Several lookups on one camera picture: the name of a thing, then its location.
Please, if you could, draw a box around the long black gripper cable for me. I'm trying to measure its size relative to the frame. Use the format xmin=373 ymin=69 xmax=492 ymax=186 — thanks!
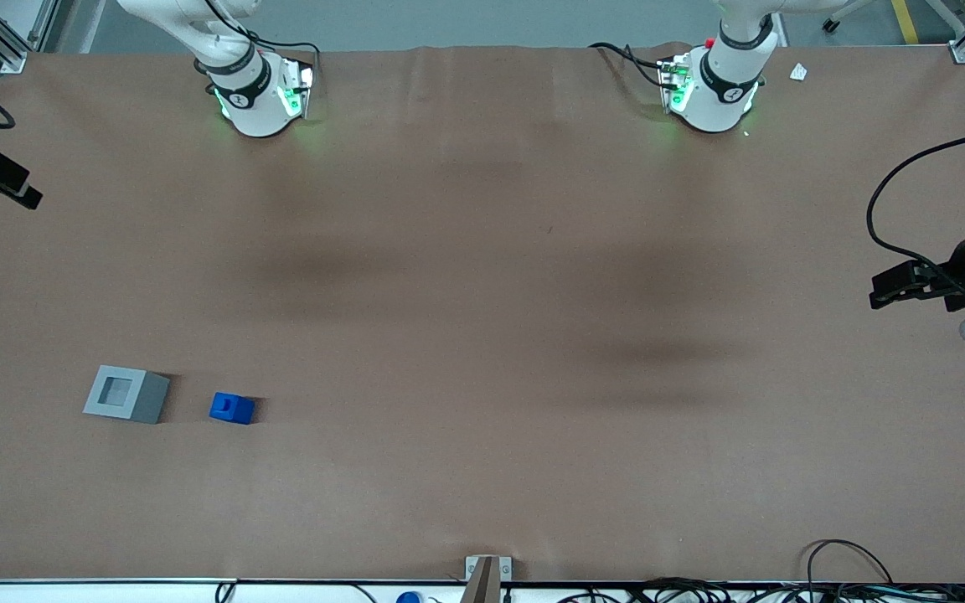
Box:
xmin=866 ymin=126 xmax=965 ymax=290

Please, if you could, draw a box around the brown table cover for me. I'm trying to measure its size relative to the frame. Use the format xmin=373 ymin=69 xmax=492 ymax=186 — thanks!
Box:
xmin=0 ymin=42 xmax=965 ymax=584

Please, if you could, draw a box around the gray square base block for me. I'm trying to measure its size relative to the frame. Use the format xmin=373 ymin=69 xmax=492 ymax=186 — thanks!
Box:
xmin=83 ymin=365 xmax=171 ymax=425

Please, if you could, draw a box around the white stand leg with caster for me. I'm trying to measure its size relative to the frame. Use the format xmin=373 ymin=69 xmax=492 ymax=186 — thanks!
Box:
xmin=820 ymin=0 xmax=879 ymax=34

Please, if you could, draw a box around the black cable bundle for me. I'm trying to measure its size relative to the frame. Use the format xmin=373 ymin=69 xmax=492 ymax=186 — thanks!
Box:
xmin=558 ymin=576 xmax=965 ymax=603

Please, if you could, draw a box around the black arched cable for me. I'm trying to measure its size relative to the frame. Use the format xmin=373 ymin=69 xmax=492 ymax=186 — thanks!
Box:
xmin=804 ymin=539 xmax=895 ymax=587

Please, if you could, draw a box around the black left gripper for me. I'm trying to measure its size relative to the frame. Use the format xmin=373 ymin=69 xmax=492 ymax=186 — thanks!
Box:
xmin=870 ymin=224 xmax=965 ymax=312

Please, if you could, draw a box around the metal bracket with post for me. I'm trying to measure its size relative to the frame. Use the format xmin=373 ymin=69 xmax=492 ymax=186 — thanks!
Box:
xmin=459 ymin=554 xmax=513 ymax=603

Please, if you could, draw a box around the blue plastic part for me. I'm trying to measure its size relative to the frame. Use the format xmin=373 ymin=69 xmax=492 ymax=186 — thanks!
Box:
xmin=209 ymin=392 xmax=256 ymax=425

